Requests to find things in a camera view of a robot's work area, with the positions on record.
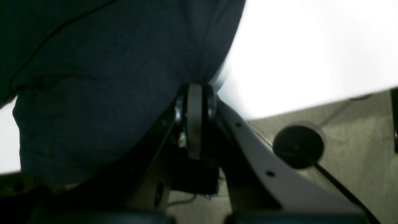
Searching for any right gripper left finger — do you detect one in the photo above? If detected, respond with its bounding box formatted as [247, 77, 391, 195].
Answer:
[56, 84, 195, 215]

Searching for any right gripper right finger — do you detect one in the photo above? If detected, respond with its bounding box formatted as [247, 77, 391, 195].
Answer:
[201, 85, 364, 215]

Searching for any black T-shirt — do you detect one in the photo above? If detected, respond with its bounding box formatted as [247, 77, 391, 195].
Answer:
[0, 0, 245, 186]

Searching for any black round stand base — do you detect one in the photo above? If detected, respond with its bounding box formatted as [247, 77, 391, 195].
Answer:
[272, 125, 383, 224]

